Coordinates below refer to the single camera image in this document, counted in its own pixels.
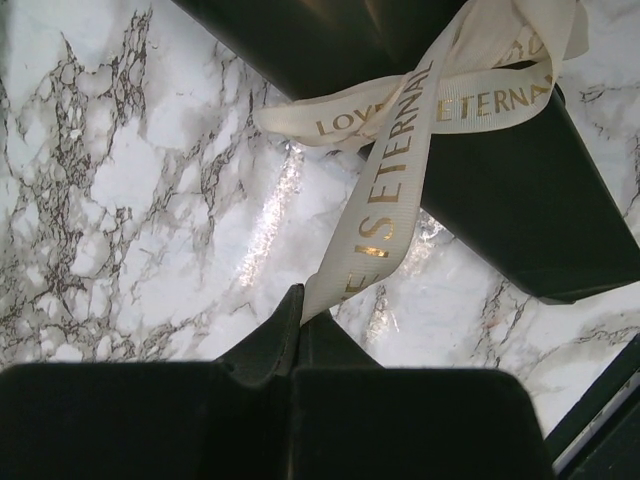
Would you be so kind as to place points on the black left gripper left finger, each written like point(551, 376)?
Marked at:
point(270, 350)

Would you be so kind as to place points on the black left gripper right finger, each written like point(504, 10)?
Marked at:
point(324, 344)

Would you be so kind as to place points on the black wrapping paper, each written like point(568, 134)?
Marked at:
point(529, 199)

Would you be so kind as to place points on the cream ribbon gold text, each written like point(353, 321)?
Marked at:
point(492, 67)

